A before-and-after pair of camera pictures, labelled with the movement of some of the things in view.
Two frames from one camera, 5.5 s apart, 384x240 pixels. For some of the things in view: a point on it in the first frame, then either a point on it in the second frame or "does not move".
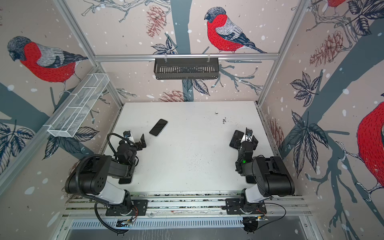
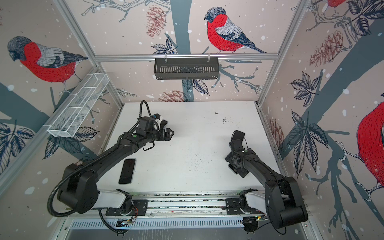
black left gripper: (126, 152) → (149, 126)
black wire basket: (186, 68) does not move
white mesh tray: (67, 122) does not move
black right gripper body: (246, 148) → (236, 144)
